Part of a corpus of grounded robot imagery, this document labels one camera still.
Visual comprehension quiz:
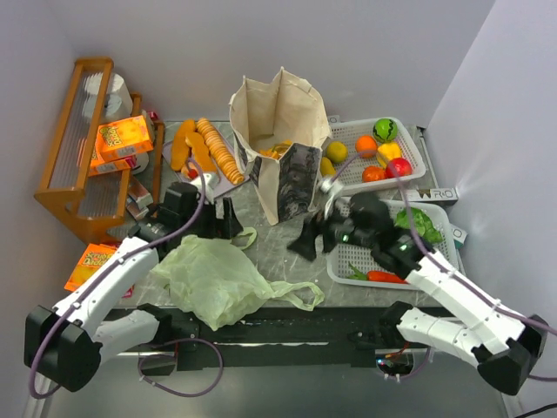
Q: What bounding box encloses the orange gummy snack bag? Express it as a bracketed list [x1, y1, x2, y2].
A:
[259, 140, 292, 160]

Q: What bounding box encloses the beige canvas tote bag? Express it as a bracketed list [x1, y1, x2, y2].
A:
[229, 69, 332, 226]

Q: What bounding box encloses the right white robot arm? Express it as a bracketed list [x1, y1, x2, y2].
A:
[288, 192, 551, 395]

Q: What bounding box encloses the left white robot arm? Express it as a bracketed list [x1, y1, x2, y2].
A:
[23, 179, 243, 399]

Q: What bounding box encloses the green plastic grocery bag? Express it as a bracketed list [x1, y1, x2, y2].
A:
[148, 227, 325, 331]

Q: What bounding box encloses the front white perforated basket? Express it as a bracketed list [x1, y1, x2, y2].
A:
[326, 202, 459, 291]

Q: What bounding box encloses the white perforated basket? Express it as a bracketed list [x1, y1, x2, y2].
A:
[326, 202, 459, 291]
[319, 116, 426, 197]

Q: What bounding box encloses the long bread loaf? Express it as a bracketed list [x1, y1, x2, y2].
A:
[170, 119, 196, 172]

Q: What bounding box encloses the red tomato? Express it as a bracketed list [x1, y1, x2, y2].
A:
[362, 165, 386, 183]

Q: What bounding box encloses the napa cabbage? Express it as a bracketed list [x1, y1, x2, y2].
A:
[395, 207, 444, 244]

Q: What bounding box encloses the orange carrot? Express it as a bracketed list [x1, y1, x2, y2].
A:
[348, 263, 406, 285]

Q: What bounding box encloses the row of round crackers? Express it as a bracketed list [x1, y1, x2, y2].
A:
[196, 118, 245, 185]

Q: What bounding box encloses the back white perforated basket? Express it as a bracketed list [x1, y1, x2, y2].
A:
[319, 116, 426, 197]

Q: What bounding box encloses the red apple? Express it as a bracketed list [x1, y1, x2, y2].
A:
[386, 158, 413, 179]

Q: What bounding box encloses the yellow mango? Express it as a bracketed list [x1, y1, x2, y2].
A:
[320, 157, 336, 177]

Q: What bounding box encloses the yellow bell pepper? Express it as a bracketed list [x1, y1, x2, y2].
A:
[376, 142, 402, 169]

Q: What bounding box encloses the grey RIO block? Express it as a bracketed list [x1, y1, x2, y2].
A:
[407, 188, 459, 202]

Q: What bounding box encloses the orange fruit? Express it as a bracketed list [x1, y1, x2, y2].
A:
[355, 135, 378, 158]

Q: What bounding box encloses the yellow lemon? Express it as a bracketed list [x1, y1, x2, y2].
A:
[325, 141, 348, 164]

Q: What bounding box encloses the orange cracker box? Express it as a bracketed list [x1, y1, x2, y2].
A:
[88, 150, 136, 177]
[97, 115, 153, 162]

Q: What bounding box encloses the green watermelon ball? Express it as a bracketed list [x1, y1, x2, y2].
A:
[372, 118, 398, 144]

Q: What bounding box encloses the wooden shelf rack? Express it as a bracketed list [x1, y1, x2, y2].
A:
[35, 57, 164, 244]

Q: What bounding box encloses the orange box on floor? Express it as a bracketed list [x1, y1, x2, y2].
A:
[64, 244, 117, 292]

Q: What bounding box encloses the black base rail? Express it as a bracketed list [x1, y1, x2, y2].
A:
[119, 304, 436, 371]

